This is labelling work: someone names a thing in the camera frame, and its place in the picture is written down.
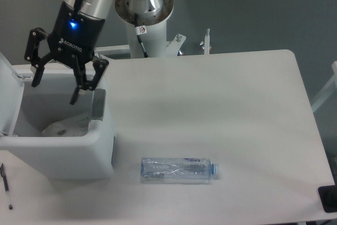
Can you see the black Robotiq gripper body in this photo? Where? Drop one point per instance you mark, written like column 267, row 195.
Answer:
column 73, row 40

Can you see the clear plastic parts bag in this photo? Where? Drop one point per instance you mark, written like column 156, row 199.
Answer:
column 69, row 127

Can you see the crushed clear plastic bottle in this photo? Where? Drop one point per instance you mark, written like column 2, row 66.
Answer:
column 179, row 170

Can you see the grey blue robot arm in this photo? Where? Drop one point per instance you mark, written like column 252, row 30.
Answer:
column 87, row 76

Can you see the white open trash can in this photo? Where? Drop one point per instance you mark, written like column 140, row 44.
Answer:
column 26, row 111

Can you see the black pen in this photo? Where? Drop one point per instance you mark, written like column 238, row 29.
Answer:
column 6, row 187

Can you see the black device at table edge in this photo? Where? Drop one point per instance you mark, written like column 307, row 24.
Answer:
column 328, row 198

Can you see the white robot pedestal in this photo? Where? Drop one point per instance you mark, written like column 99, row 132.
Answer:
column 147, row 35

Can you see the white frame bracket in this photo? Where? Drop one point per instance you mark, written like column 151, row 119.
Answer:
column 205, row 45

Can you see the white side frame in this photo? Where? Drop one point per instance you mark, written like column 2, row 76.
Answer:
column 326, row 91

